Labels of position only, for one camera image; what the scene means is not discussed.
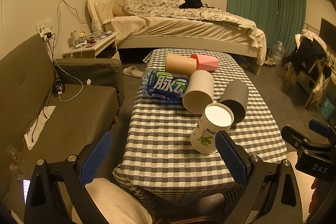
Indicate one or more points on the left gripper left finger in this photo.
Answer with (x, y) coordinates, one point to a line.
(44, 202)

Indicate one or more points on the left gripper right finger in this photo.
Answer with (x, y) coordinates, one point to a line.
(269, 189)

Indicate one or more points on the beige slipper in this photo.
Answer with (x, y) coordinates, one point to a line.
(133, 71)

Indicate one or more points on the floral patterned duvet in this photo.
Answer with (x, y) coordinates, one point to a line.
(172, 9)

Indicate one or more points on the white printed paper cup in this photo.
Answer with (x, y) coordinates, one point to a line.
(215, 118)

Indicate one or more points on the black television screen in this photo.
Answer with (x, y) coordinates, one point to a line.
(328, 33)

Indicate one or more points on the white power strip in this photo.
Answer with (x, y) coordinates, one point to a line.
(32, 136)

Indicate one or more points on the grey checkered tablecloth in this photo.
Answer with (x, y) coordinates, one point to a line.
(159, 161)

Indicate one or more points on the white bedside table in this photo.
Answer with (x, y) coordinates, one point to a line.
(104, 48)

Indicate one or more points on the black garment on bed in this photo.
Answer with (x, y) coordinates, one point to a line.
(191, 4)

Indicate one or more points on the blue labelled water bottle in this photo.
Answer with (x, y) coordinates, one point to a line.
(164, 85)

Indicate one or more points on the large clear water jug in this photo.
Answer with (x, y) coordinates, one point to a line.
(277, 53)

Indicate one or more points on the blue plastic basket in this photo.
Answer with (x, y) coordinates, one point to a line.
(327, 109)

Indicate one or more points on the white bed frame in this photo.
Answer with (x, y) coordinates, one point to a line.
(159, 32)

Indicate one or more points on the wooden chair with clothes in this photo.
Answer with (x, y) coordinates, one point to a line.
(310, 61)

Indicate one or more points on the cream pillow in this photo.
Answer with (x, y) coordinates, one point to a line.
(118, 11)

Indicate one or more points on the brown kraft paper cup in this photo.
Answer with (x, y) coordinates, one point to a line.
(181, 65)

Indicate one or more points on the grey cylinder cup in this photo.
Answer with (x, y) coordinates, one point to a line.
(235, 97)

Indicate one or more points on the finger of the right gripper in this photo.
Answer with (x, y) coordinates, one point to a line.
(296, 139)
(324, 130)

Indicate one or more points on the dark grey sofa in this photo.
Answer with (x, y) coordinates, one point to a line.
(87, 93)

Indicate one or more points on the white cylinder cup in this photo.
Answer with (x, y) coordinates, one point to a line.
(199, 92)

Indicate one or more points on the clear bottle on nightstand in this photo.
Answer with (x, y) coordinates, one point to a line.
(96, 29)

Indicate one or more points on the pink faceted box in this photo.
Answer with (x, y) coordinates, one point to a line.
(206, 62)

